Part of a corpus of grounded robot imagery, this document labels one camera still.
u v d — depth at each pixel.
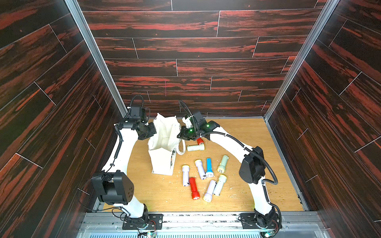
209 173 0.88
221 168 0.90
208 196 0.80
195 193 0.80
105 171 0.43
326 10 0.68
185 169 0.90
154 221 0.73
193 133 0.69
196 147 0.99
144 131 0.71
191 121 0.70
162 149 0.73
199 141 1.01
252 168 0.52
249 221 0.73
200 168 0.90
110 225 0.73
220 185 0.84
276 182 0.44
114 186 0.43
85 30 0.73
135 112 0.63
